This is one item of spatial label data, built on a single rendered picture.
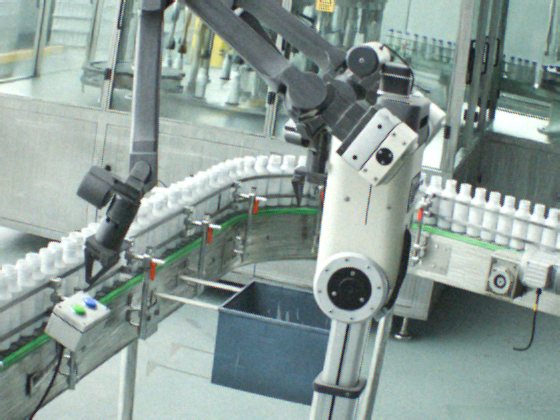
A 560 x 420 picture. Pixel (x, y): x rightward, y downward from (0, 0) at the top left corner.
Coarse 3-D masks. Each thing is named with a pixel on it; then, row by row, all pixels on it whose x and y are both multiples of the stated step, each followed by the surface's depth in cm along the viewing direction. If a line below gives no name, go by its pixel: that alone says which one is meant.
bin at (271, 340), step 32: (224, 288) 333; (256, 288) 337; (288, 288) 335; (224, 320) 308; (256, 320) 306; (288, 320) 336; (320, 320) 334; (224, 352) 310; (256, 352) 308; (288, 352) 305; (320, 352) 303; (224, 384) 312; (256, 384) 309; (288, 384) 307
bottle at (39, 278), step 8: (32, 256) 252; (40, 256) 251; (32, 264) 249; (40, 264) 251; (40, 272) 251; (40, 280) 250; (40, 296) 251; (40, 304) 251; (40, 312) 252; (40, 320) 253
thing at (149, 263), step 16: (192, 176) 384; (240, 192) 382; (192, 208) 338; (256, 208) 380; (192, 224) 338; (208, 224) 336; (128, 240) 294; (208, 240) 338; (240, 240) 385; (128, 256) 295; (144, 256) 293; (240, 256) 384; (128, 272) 296; (144, 272) 295; (144, 288) 296; (128, 304) 300; (144, 304) 297; (128, 320) 301; (144, 320) 298; (144, 336) 299
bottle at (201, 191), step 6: (198, 180) 355; (204, 180) 356; (198, 186) 356; (204, 186) 357; (198, 192) 355; (204, 192) 356; (204, 204) 357; (198, 210) 356; (204, 210) 358; (198, 216) 357; (198, 228) 358
